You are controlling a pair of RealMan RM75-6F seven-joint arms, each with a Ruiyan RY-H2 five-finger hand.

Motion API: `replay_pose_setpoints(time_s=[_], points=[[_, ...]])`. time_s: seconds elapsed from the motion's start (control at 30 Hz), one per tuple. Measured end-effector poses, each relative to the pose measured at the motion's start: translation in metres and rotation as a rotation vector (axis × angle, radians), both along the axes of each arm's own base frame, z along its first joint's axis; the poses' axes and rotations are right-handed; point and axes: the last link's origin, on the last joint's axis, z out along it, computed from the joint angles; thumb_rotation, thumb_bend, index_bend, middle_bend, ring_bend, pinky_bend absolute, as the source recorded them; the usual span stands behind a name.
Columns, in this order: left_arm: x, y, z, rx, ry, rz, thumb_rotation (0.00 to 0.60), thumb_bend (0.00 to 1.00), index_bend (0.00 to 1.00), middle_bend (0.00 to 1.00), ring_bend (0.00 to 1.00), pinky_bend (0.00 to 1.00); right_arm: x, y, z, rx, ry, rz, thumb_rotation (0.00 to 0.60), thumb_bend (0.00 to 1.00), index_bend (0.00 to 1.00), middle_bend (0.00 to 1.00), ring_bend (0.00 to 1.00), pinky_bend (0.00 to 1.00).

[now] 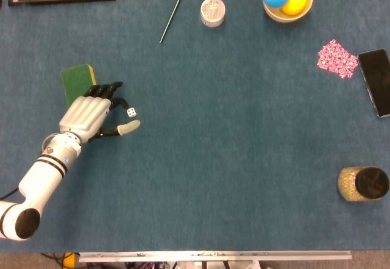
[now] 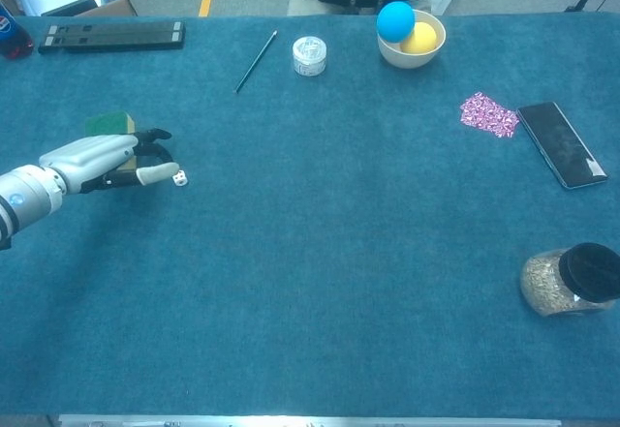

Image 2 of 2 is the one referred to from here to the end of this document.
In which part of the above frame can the blue ball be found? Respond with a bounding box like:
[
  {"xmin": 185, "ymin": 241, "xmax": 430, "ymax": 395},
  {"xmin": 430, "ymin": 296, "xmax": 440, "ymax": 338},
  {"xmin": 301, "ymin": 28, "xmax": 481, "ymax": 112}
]
[{"xmin": 376, "ymin": 1, "xmax": 417, "ymax": 44}]

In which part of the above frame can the black ridged bar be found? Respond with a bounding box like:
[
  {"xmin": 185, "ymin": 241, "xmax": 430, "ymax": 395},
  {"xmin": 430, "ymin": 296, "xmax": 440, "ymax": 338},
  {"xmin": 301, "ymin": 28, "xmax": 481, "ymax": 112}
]
[
  {"xmin": 45, "ymin": 20, "xmax": 187, "ymax": 37},
  {"xmin": 37, "ymin": 31, "xmax": 186, "ymax": 55}
]

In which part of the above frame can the yellow ball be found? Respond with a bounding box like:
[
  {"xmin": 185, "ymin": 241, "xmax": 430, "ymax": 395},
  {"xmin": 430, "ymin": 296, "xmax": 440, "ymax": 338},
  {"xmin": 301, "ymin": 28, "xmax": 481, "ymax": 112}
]
[{"xmin": 399, "ymin": 21, "xmax": 439, "ymax": 56}]

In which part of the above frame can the pepsi bottle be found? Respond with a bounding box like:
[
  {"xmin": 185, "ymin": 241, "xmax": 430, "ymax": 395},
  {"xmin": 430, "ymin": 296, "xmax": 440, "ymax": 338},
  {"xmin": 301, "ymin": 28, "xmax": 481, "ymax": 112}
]
[{"xmin": 0, "ymin": 0, "xmax": 36, "ymax": 61}]

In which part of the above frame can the grain jar with black lid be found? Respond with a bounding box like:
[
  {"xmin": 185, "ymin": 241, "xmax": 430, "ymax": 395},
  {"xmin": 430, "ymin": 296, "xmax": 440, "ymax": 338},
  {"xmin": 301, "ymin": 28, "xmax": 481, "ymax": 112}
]
[{"xmin": 519, "ymin": 241, "xmax": 620, "ymax": 319}]

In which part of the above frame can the aluminium table edge rail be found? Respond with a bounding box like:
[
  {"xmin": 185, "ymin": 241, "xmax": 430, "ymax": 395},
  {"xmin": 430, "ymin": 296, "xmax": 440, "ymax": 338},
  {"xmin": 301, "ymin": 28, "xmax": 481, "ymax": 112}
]
[{"xmin": 57, "ymin": 413, "xmax": 563, "ymax": 427}]

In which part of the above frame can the green yellow sponge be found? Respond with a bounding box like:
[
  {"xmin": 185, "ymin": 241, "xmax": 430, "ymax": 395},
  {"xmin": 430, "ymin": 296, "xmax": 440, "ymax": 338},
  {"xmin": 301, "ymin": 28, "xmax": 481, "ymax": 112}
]
[{"xmin": 84, "ymin": 110, "xmax": 138, "ymax": 172}]

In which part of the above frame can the clear round clip box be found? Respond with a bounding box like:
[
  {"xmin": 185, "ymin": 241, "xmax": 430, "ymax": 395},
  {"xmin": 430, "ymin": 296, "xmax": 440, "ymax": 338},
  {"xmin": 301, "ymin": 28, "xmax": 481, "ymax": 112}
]
[{"xmin": 292, "ymin": 35, "xmax": 328, "ymax": 77}]

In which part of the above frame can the beige bowl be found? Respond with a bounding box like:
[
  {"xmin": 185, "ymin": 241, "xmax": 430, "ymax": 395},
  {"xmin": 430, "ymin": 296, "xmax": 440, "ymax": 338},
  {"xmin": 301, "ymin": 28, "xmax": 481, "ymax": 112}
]
[{"xmin": 376, "ymin": 9, "xmax": 448, "ymax": 70}]

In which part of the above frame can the black smartphone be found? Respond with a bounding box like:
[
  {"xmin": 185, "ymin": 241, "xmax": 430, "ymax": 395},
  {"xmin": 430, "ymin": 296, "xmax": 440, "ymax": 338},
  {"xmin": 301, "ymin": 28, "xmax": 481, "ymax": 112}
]
[{"xmin": 515, "ymin": 101, "xmax": 609, "ymax": 191}]

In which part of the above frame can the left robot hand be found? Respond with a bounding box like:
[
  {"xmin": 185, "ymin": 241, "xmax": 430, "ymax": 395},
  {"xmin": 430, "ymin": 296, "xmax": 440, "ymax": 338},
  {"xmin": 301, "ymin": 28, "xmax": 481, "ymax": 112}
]
[{"xmin": 38, "ymin": 128, "xmax": 180, "ymax": 194}]

